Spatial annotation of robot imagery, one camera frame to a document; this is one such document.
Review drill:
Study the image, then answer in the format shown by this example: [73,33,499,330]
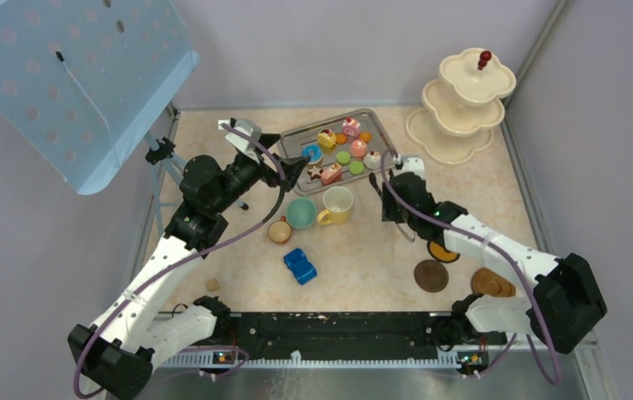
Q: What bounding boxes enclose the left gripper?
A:
[212,133,311,214]

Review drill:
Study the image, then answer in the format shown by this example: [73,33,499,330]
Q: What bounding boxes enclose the pink strawberry cake slice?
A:
[320,162,343,186]

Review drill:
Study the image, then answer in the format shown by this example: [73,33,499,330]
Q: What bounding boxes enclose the yellow cake slice toy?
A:
[316,128,336,148]

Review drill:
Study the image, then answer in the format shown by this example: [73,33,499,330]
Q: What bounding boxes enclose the white cream cupcake toy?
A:
[363,151,381,170]

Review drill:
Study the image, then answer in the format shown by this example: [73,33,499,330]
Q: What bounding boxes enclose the stainless steel tray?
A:
[277,108,395,196]

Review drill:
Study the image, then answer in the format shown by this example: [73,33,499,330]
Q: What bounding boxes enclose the pink dome cupcake toy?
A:
[350,139,368,159]

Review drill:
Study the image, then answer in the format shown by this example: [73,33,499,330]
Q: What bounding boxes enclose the pink swirl roll cake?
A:
[341,117,361,139]

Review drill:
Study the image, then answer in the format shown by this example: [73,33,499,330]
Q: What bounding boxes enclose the black-tipped metal tongs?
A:
[368,172,416,243]

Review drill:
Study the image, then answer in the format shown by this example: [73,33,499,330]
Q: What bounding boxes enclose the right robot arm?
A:
[381,172,608,354]

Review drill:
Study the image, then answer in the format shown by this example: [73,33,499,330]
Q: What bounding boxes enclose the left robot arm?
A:
[67,150,309,399]

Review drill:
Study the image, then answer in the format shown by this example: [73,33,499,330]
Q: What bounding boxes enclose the chocolate star cookie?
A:
[307,165,323,181]

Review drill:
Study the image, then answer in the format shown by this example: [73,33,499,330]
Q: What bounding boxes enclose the blue frosted donut toy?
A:
[302,144,323,165]

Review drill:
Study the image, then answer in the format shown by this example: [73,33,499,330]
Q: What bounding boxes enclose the teal cup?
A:
[286,197,317,229]

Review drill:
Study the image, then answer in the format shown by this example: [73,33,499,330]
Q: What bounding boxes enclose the green macaron upper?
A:
[336,151,351,166]

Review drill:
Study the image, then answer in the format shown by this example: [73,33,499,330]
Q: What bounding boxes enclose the green macaron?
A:
[349,161,365,176]
[336,151,351,166]

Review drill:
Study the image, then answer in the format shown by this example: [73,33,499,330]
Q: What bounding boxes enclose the yellow mug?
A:
[316,186,354,225]

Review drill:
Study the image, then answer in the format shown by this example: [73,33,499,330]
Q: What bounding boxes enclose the green macaron lower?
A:
[349,161,365,176]

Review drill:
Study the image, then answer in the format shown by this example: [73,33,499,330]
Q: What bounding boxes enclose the small brown teacup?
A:
[267,216,292,245]

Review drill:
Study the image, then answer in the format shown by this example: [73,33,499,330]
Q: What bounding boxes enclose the orange flower cookie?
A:
[358,132,372,143]

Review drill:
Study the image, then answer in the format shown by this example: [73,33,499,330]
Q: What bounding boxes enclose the black yellow smiley coaster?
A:
[426,241,461,264]

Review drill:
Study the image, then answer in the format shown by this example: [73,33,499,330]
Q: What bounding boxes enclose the dark brown round coaster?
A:
[413,260,449,293]

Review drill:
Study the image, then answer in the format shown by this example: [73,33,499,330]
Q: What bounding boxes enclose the cream three-tier dessert stand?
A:
[405,47,516,165]

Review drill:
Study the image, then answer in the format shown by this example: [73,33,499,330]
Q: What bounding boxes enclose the blue toy car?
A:
[283,247,317,285]

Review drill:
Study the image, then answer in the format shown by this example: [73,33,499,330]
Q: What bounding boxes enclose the light brown wooden coaster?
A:
[471,267,516,298]

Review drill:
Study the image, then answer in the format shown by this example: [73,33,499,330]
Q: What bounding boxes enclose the small wooden block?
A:
[205,278,221,293]

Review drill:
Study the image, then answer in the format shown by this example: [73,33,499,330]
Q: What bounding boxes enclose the blue perforated music stand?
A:
[0,1,200,195]

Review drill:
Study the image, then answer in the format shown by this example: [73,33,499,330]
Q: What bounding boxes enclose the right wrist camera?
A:
[394,155,426,180]

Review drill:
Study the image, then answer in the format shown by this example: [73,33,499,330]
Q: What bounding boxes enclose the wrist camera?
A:
[394,155,426,180]
[217,117,280,163]

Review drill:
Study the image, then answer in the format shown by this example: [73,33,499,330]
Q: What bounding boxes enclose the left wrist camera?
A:
[217,117,280,163]

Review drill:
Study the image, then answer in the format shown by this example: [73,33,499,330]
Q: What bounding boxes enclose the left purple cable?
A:
[72,123,288,400]

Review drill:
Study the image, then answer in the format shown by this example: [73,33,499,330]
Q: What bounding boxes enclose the purple cable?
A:
[72,123,288,400]
[379,147,565,387]

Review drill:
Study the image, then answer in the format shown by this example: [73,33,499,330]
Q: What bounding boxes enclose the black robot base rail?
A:
[202,312,507,361]

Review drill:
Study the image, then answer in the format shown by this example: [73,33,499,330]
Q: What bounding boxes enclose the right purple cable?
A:
[379,147,565,387]

